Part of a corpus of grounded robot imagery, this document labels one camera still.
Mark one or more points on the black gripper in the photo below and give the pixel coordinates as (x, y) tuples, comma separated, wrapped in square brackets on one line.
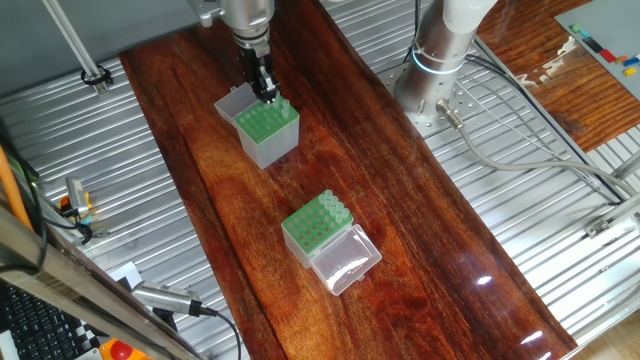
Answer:
[(255, 65)]

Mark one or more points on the tall translucent green tip box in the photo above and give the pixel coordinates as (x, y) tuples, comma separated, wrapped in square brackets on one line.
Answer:
[(270, 147)]

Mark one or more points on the low green rack tip box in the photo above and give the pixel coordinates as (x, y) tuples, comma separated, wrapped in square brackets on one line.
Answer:
[(315, 225)]

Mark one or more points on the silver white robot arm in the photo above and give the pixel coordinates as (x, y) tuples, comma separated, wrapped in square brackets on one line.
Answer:
[(435, 60)]

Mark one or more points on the aluminium pole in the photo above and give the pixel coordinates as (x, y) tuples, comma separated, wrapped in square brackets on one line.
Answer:
[(75, 45)]

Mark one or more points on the white paper sheet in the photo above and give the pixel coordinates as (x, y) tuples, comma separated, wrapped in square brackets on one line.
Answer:
[(127, 274)]

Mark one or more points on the orange yellow plastic object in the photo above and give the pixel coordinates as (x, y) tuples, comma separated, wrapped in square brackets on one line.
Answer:
[(63, 203)]

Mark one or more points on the glossy brown wooden board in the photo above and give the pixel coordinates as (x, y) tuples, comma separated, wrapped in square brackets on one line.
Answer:
[(425, 300)]

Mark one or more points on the orange pole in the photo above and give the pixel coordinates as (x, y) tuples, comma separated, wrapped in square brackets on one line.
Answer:
[(12, 195)]

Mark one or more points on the scuffed brown wooden board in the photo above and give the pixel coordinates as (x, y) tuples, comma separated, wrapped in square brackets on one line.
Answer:
[(550, 90)]

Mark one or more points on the yellow button box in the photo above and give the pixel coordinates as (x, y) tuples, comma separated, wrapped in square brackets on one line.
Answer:
[(142, 356)]

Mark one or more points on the red emergency stop button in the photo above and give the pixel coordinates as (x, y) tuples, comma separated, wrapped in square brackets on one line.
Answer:
[(121, 351)]

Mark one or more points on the green block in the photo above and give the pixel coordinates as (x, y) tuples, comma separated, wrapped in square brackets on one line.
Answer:
[(575, 27)]

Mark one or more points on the teal block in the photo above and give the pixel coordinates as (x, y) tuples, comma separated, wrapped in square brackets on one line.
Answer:
[(584, 34)]

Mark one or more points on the black block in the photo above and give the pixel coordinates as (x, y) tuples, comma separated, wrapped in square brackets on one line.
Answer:
[(592, 45)]

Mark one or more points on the black keyboard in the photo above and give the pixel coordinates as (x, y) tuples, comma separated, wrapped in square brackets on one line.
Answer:
[(35, 330)]

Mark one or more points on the red block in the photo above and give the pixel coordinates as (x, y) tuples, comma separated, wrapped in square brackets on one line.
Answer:
[(607, 55)]

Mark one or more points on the grey board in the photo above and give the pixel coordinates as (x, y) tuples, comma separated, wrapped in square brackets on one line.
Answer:
[(610, 25)]

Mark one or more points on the orange block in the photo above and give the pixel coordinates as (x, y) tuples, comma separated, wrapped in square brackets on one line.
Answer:
[(621, 59)]

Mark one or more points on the yellow block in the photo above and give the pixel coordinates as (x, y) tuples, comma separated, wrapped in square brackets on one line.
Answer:
[(629, 71)]

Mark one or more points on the blue block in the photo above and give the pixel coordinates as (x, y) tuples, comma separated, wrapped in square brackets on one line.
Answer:
[(631, 61)]

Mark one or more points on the aluminium profile bar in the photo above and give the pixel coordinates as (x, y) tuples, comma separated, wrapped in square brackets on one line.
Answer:
[(627, 207), (627, 167)]

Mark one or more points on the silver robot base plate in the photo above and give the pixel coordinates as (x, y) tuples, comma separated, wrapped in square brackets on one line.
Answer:
[(465, 100)]

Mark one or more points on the small silver camera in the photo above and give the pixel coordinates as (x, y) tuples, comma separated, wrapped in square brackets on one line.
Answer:
[(77, 195)]

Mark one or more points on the long silver depth camera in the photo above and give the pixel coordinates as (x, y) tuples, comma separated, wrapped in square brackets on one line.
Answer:
[(165, 297)]

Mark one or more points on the black camera stand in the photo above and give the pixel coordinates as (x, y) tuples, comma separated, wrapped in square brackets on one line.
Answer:
[(165, 320)]

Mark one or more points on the steel frame bar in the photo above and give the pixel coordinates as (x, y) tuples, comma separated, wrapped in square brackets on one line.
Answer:
[(75, 280)]

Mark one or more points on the aluminium corner bracket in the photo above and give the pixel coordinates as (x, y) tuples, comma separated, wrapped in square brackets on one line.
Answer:
[(597, 227)]

